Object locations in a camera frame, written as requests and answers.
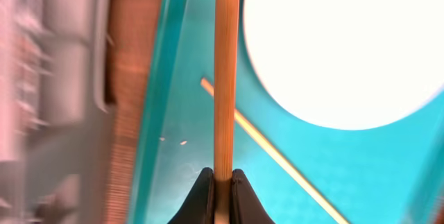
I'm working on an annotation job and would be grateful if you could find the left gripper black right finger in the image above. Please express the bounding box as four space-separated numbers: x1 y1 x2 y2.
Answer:
231 169 275 224

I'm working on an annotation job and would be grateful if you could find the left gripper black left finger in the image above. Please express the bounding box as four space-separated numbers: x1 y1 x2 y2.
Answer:
168 167 214 224

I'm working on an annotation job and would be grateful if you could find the wooden chopstick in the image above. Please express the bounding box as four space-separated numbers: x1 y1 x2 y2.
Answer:
214 0 239 224
200 77 351 224

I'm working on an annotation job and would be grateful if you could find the large white plate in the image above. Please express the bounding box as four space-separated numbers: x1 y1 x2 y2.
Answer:
243 0 443 130

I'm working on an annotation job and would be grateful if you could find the teal serving tray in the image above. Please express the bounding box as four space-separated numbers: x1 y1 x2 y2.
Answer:
128 0 443 223

